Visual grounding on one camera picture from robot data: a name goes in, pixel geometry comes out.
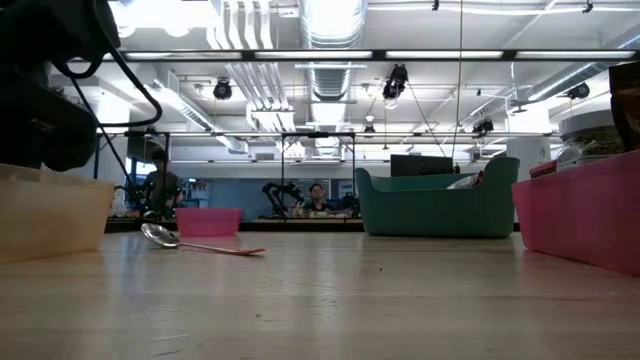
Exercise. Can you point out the black aluminium rig frame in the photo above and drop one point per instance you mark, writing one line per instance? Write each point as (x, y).
(350, 55)

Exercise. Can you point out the red box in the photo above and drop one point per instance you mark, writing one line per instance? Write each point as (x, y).
(544, 169)

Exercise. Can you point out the white rectangular ceiling duct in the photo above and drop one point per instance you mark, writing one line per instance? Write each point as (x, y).
(170, 95)

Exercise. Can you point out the orange plastic tray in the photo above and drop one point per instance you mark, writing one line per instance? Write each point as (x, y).
(50, 215)

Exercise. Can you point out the black background robot arm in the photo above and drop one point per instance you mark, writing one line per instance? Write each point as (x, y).
(277, 195)
(351, 202)

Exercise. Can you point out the black background workstation frame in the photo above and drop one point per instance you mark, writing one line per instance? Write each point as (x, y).
(166, 145)
(283, 160)

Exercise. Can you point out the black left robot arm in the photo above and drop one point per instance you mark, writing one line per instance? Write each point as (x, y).
(50, 25)

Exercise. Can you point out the black ceiling spotlight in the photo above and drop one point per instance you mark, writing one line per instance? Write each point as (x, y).
(222, 90)
(369, 130)
(483, 126)
(579, 90)
(395, 82)

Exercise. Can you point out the pink plastic tray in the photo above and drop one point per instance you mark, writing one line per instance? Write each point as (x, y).
(585, 215)

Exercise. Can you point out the glass spice jar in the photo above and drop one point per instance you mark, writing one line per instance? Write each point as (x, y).
(590, 140)

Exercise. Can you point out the white pillar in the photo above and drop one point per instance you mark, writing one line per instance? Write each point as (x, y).
(530, 150)

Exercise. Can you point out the pink plastic bowl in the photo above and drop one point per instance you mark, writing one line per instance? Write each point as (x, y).
(209, 222)

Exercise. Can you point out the person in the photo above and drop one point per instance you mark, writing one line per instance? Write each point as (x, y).
(162, 187)
(316, 199)

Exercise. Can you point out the black monitor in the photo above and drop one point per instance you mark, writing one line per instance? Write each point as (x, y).
(420, 165)

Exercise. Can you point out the silver round ventilation duct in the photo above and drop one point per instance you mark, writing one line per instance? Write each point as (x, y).
(330, 85)

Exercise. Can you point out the green plastic bin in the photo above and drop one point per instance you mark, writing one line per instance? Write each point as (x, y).
(435, 210)

